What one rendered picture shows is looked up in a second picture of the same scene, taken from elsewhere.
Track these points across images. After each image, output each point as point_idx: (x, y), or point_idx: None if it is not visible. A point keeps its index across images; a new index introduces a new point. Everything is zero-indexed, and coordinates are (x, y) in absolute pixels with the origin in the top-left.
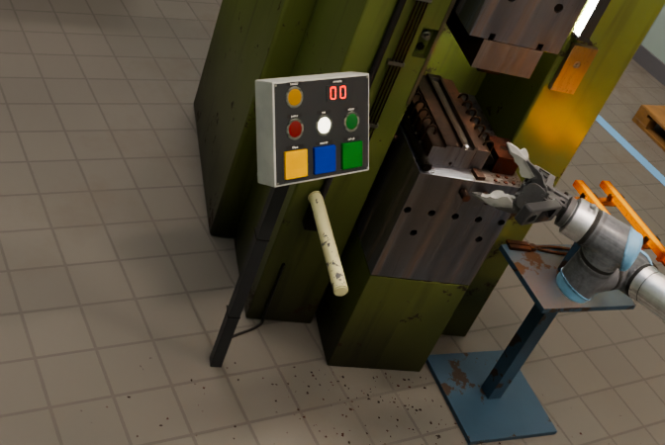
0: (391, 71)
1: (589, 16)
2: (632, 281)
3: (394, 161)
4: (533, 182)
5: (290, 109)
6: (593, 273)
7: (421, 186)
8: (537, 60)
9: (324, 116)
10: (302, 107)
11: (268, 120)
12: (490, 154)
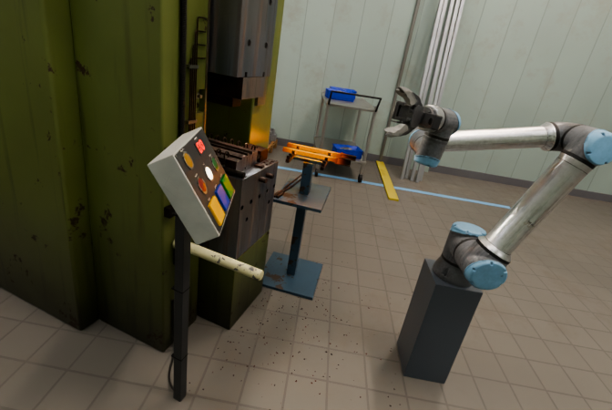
0: (191, 128)
1: None
2: None
3: None
4: (416, 105)
5: (191, 170)
6: (445, 143)
7: (244, 189)
8: (264, 83)
9: (205, 167)
10: (195, 166)
11: (184, 189)
12: None
